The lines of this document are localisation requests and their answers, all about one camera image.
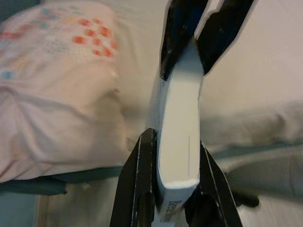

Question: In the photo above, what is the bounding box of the white book with blue letters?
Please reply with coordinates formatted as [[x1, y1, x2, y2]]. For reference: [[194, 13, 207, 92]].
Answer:
[[145, 40, 205, 227]]

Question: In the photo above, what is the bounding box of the bed with beige sheet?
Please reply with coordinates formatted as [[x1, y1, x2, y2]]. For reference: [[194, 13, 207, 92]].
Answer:
[[37, 0, 303, 197]]

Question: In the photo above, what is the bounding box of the pink pillow with coloured dots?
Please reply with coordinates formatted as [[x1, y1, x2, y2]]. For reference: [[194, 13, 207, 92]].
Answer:
[[0, 4, 128, 184]]

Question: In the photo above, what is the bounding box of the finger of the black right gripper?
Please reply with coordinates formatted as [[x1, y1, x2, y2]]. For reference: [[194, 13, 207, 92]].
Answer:
[[196, 0, 255, 76], [160, 0, 207, 81]]

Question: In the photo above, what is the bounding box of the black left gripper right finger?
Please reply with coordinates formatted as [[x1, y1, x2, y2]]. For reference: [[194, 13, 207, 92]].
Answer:
[[186, 139, 244, 227]]

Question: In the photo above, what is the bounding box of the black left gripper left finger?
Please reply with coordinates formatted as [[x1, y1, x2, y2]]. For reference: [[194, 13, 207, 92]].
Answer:
[[109, 127, 159, 227]]

